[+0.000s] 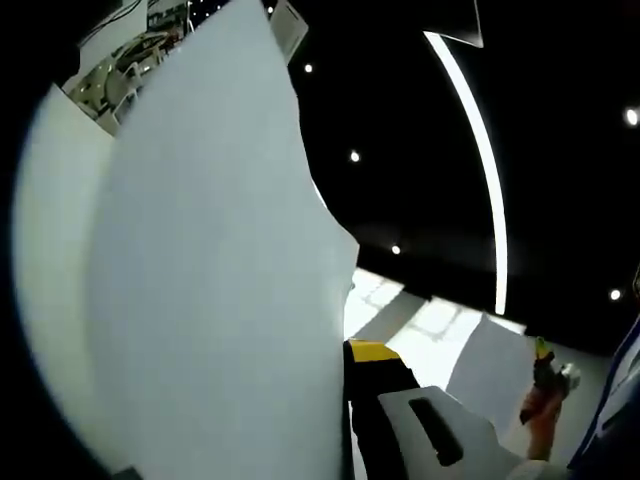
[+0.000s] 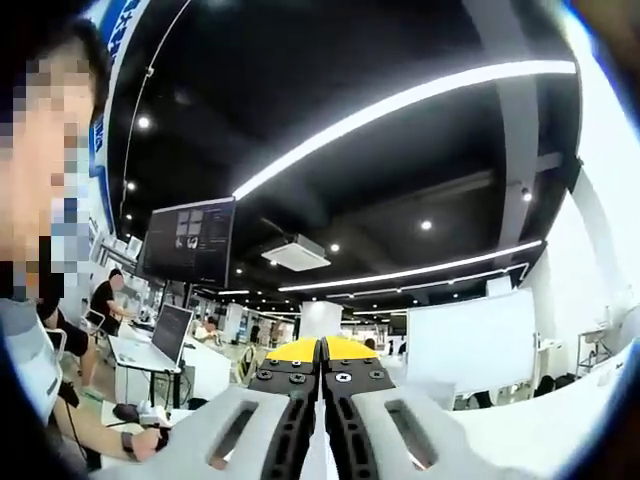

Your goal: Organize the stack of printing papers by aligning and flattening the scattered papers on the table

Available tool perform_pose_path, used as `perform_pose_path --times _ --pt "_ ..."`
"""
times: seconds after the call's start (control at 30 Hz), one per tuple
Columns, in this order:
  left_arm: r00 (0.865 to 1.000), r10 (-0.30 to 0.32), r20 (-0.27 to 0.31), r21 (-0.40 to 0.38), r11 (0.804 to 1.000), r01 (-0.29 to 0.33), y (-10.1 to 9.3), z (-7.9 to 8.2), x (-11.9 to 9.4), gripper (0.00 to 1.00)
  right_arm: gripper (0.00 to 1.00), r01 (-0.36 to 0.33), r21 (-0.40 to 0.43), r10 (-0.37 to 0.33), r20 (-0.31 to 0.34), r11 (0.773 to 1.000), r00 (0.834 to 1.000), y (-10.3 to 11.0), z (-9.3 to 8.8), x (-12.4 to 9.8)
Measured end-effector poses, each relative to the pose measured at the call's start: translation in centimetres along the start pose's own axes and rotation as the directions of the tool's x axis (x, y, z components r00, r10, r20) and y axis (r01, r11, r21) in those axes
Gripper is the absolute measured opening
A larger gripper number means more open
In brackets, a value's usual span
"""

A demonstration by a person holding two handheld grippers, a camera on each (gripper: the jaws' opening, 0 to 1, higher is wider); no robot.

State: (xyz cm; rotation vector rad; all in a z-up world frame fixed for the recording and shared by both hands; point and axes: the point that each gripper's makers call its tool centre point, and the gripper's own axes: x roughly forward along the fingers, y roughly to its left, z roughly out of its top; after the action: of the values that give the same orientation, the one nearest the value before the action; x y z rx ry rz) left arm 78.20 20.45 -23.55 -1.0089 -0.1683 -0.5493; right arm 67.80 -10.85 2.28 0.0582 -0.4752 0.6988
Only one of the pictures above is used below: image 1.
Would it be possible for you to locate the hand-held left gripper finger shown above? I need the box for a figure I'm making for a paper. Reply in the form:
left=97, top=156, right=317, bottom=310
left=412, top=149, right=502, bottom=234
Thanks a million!
left=343, top=338, right=524, bottom=480

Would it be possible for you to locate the person's right hand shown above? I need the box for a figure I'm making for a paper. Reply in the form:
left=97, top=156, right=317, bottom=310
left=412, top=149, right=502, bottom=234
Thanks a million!
left=519, top=384, right=566, bottom=426

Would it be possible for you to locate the bright window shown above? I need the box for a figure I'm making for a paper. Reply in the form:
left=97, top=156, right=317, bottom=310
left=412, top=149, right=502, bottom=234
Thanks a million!
left=344, top=267, right=527, bottom=389

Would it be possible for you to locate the long ceiling light strip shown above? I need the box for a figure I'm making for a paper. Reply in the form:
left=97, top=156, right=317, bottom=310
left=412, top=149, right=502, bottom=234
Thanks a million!
left=423, top=30, right=509, bottom=316

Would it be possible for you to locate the ceiling air conditioner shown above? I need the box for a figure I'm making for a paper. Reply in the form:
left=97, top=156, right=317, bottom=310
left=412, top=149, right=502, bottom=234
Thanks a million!
left=269, top=0, right=310, bottom=64

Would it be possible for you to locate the white office chair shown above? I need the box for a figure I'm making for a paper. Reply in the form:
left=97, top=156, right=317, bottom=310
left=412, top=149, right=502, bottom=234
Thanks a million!
left=112, top=62, right=146, bottom=124

